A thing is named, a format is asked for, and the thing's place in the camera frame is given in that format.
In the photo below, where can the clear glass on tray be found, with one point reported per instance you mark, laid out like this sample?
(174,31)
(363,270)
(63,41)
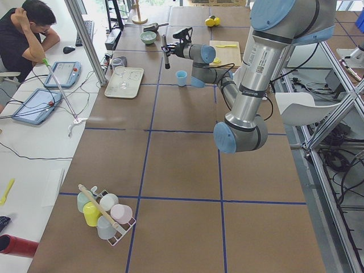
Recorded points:
(124,85)

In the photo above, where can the wooden cutting board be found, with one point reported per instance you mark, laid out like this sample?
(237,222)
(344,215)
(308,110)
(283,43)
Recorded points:
(226,55)

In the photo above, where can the steel muddler black tip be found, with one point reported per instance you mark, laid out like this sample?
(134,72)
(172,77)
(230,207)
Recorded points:
(166,52)

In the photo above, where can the blue teach pendant far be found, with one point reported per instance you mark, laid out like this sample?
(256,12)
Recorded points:
(66,72)

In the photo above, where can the cream bear tray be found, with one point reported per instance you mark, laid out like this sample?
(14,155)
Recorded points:
(133,76)

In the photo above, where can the light blue cup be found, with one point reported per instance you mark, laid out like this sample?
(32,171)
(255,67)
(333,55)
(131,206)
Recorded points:
(181,78)

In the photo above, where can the grey-blue cup in rack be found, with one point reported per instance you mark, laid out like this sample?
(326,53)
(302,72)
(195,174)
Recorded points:
(104,228)

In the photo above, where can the white chair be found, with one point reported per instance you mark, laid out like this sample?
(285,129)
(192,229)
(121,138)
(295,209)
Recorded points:
(297,109)

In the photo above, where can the white wire cup rack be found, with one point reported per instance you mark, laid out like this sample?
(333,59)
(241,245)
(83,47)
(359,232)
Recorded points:
(125,228)

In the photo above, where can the red cylinder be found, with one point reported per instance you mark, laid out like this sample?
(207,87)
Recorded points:
(16,246)

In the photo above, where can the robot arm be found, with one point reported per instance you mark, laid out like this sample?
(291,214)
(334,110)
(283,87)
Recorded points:
(243,129)

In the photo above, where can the wooden rack handle rod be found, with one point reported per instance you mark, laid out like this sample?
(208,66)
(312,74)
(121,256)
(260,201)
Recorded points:
(114,224)

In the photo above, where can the yellow utensil on desk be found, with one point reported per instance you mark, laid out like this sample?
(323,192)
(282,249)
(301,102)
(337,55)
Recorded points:
(6,192)

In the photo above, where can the white cup in rack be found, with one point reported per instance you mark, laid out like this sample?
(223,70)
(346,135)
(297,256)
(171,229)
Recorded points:
(108,201)

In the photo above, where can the wooden stand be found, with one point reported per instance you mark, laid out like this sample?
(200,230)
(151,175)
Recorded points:
(138,18)

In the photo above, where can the green bowl of ice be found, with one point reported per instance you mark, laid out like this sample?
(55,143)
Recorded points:
(148,37)

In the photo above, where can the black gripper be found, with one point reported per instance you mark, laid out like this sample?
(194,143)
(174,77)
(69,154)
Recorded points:
(178,49)

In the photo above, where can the green cup in rack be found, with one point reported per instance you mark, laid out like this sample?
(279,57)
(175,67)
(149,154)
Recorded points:
(82,200)

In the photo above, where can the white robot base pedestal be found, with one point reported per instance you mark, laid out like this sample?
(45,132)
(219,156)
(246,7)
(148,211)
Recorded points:
(266,32)

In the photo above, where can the seated person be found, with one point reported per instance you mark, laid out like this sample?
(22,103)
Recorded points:
(26,34)

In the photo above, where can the blue teach pendant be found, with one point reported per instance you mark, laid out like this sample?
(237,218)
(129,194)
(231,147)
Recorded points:
(66,72)
(38,106)

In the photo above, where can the yellow cup in rack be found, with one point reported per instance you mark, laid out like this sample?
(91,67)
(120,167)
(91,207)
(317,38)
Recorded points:
(91,214)

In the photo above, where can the yellow plastic knife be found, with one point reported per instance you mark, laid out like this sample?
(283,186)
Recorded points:
(226,46)

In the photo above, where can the pink cup in rack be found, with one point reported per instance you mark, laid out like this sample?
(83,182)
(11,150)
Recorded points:
(121,213)

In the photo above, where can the metal ice scoop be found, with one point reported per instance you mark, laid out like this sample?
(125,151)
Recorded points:
(153,27)

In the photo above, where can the yellow lemons at edge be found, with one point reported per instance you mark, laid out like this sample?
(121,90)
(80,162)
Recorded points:
(212,21)

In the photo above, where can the blue teach pendant near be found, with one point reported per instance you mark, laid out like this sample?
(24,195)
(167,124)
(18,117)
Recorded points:
(38,106)

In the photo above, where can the black computer mouse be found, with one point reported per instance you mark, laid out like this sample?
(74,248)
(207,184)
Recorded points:
(68,49)

